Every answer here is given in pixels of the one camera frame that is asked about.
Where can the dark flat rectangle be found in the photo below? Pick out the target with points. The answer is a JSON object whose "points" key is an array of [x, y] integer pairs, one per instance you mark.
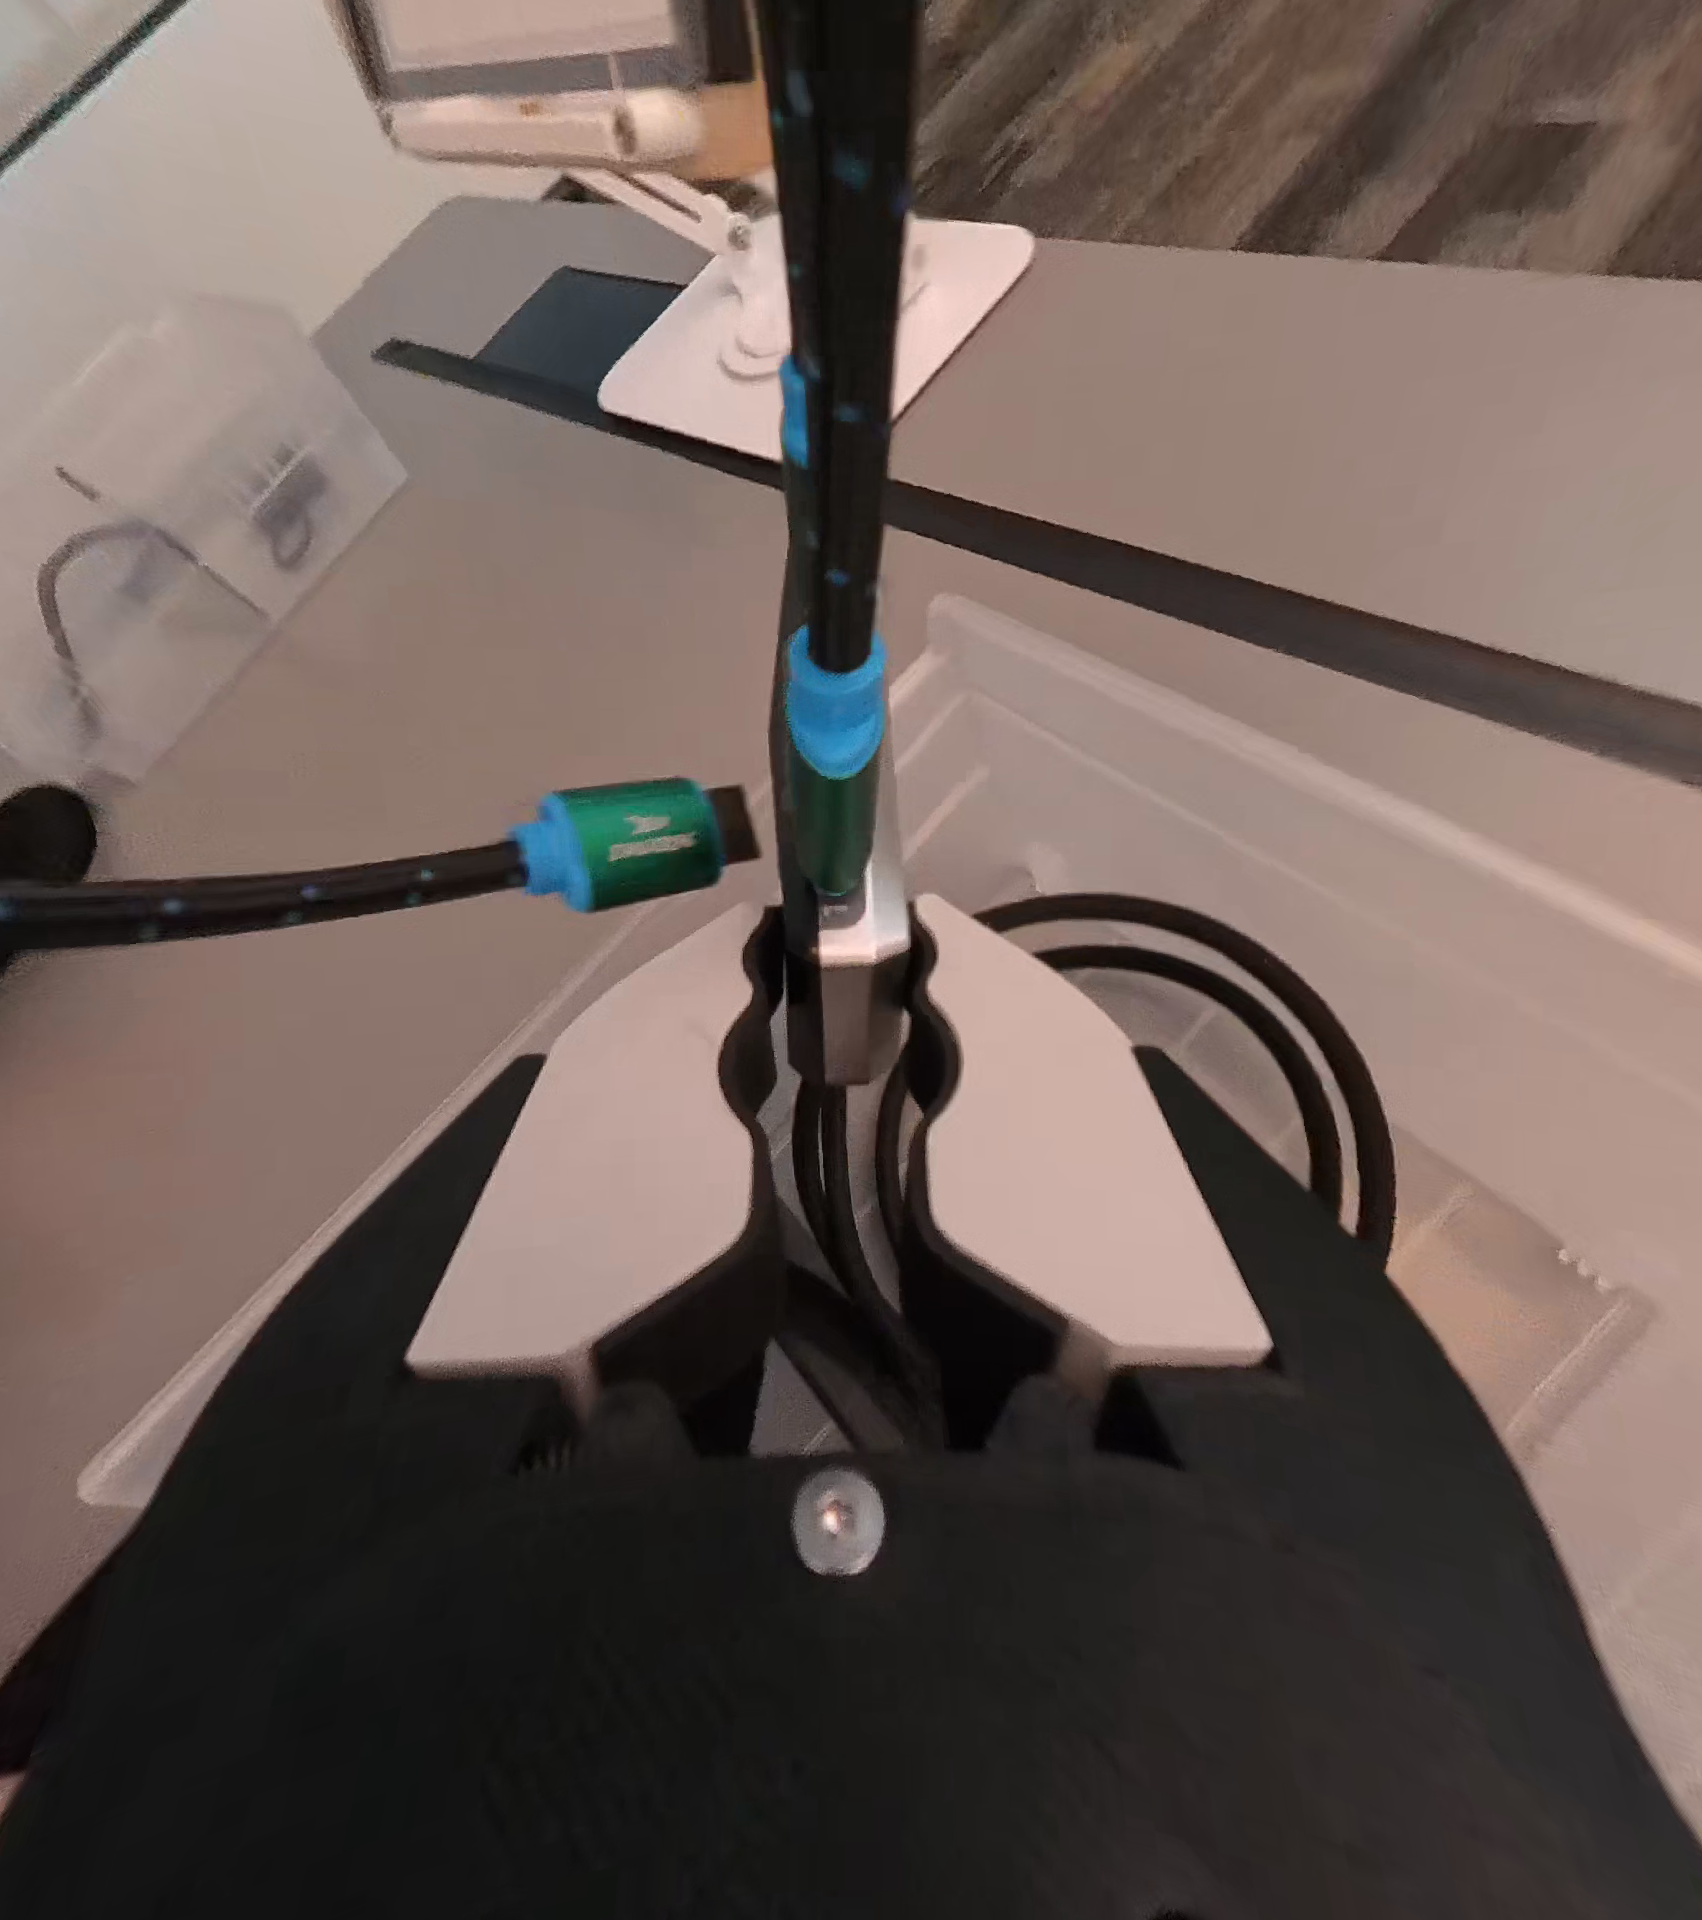
{"points": [[575, 323]]}

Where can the white tablet stand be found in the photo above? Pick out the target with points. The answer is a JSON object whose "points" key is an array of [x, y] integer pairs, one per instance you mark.
{"points": [[964, 323]]}

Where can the clear plastic organizer bin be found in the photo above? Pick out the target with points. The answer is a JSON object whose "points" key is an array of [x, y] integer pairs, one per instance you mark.
{"points": [[1586, 1080]]}

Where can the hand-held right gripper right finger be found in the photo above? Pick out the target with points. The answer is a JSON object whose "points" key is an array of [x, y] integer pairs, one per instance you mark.
{"points": [[1091, 1184]]}

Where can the black hdmi switch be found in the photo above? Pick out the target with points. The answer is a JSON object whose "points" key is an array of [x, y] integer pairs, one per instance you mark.
{"points": [[837, 990]]}

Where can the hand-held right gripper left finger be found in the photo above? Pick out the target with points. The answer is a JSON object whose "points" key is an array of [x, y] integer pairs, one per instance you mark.
{"points": [[596, 1184]]}

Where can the clear plastic case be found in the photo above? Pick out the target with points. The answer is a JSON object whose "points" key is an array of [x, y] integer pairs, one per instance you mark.
{"points": [[191, 404]]}

